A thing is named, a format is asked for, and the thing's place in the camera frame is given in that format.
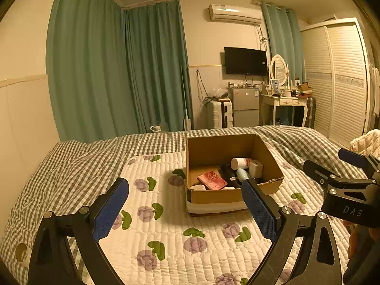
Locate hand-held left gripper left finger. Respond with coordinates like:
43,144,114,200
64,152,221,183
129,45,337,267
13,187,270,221
27,177,130,285

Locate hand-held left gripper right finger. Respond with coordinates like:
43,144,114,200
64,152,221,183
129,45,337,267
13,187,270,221
241,179,347,285

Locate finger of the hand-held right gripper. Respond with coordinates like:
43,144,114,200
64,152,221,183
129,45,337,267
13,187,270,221
302,159,339,186
338,148,375,170

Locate brown cardboard box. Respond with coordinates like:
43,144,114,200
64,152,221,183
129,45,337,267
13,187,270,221
185,133,285,217

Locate white charger adapter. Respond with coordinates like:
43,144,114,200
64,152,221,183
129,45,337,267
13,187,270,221
248,160,264,178

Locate white bottle with red cap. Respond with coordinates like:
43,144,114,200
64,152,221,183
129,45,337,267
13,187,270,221
231,157,250,169

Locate beige quilted jacket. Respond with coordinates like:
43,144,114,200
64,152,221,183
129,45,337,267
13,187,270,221
349,130,380,155

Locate grey gingham duvet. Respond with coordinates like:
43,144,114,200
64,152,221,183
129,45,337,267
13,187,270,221
0,125,380,285

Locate white floral quilt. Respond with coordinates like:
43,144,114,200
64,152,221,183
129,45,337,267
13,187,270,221
95,151,351,285

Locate white dressing table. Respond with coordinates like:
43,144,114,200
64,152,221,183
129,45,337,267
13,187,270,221
259,93,309,128

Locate white louvred wardrobe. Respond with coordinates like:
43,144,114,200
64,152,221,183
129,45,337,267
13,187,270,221
300,17,372,141

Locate grey small fridge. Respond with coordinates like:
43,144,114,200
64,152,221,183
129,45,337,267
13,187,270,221
227,86,261,128

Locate white suitcase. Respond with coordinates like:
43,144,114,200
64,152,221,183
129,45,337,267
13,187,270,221
206,100,234,130

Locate white oval mirror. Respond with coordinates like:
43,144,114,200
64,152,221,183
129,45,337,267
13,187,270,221
269,54,289,85

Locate white mop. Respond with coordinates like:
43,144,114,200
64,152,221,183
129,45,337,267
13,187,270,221
180,65,192,131

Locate teal curtain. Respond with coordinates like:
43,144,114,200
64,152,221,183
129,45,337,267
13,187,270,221
261,2,306,85
46,0,132,142
123,0,194,133

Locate white air conditioner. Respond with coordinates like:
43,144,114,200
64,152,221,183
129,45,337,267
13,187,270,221
207,4,263,26

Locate black wall television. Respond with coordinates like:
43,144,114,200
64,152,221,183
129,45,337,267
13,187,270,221
224,47,268,76

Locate hanging black cables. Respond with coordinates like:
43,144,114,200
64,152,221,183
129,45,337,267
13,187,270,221
195,69,209,105

